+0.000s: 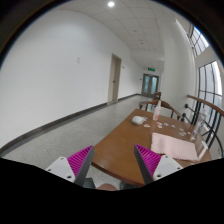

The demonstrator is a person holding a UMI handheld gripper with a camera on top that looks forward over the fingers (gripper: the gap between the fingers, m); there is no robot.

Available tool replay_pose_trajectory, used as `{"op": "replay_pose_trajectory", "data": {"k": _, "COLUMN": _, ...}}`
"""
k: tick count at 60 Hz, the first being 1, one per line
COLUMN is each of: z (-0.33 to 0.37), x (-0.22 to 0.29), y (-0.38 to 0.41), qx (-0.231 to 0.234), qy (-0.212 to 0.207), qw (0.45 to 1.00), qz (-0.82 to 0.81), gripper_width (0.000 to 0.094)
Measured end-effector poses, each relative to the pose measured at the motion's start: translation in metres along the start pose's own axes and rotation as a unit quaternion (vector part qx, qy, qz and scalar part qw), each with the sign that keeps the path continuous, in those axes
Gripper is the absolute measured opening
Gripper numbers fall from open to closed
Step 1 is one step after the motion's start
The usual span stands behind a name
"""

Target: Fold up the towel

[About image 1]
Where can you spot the green exit sign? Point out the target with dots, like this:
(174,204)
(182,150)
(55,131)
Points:
(151,69)

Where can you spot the round ceiling light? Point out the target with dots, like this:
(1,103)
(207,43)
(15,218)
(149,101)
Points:
(111,4)

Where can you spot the large window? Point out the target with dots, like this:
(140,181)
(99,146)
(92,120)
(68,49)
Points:
(209,85)

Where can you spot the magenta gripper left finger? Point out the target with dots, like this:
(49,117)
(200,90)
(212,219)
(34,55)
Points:
(75,167)

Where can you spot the white computer mouse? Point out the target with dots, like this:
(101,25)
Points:
(138,120)

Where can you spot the clear plastic bottle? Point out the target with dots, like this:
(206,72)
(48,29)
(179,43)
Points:
(199,124)

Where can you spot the glass double door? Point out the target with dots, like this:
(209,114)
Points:
(149,85)

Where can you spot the pink towel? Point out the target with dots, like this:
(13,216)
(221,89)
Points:
(173,147)

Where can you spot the wooden chair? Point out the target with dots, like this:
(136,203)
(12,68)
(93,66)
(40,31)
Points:
(162,104)

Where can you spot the clear bottle pink liquid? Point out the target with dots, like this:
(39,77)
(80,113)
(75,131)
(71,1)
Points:
(157,111)

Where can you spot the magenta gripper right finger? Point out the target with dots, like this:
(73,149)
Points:
(153,166)

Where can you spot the beige door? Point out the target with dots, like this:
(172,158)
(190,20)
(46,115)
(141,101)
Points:
(114,79)

